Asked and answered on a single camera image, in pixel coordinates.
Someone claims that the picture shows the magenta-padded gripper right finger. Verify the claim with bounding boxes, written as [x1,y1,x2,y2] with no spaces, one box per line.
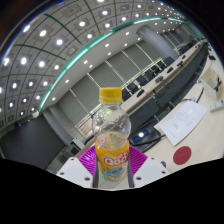
[127,145,168,190]

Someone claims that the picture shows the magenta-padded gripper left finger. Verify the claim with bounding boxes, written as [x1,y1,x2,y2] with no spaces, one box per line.
[56,145,99,188]

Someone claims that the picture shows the yellow-capped clear drink bottle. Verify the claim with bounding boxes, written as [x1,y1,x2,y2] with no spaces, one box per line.
[91,87,132,183]

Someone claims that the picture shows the flat round red coaster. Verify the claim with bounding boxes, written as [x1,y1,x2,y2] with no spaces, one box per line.
[172,145,193,166]

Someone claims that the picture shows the black desk console unit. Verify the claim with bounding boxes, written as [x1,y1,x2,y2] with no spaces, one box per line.
[128,123,163,148]

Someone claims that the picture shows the printed white paper sheet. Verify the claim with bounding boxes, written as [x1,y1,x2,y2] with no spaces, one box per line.
[159,99,208,147]

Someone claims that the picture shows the row of black office chairs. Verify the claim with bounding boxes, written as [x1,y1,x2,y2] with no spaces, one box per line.
[121,44,201,101]

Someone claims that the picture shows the white open paper box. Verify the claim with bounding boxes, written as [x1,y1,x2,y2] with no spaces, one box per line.
[199,68,224,101]

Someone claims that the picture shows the group of ceiling lights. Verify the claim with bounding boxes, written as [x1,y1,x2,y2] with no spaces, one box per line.
[0,0,188,116]

